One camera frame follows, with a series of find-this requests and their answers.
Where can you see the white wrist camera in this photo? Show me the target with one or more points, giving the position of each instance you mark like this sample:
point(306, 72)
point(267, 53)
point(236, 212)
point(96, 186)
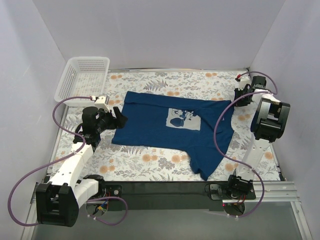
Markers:
point(101, 102)
point(242, 81)

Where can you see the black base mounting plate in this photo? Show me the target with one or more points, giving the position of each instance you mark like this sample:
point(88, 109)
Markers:
point(172, 203)

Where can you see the white plastic basket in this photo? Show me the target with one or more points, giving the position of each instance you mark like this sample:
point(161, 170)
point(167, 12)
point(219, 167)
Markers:
point(83, 76)

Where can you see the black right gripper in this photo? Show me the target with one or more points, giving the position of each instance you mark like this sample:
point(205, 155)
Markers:
point(243, 93)

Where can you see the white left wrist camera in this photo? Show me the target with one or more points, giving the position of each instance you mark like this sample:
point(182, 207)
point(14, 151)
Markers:
point(101, 102)

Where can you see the blue printed t-shirt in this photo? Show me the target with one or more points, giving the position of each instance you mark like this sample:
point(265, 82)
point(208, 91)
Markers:
point(201, 128)

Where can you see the aluminium frame rail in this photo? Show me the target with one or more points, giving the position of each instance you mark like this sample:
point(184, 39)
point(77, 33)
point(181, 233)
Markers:
point(271, 191)

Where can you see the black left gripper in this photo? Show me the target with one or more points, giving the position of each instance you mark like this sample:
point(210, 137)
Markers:
point(112, 120)

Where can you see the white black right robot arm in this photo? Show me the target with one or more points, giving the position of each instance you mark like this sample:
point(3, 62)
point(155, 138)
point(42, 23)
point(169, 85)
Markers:
point(268, 125)

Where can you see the floral table cloth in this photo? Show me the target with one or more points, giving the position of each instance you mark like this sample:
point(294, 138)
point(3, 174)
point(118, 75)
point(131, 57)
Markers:
point(140, 163)

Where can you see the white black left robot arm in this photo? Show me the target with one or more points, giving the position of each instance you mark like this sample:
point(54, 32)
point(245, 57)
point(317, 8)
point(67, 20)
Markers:
point(59, 200)

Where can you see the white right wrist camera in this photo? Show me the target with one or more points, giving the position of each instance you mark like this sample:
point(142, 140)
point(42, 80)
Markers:
point(242, 81)

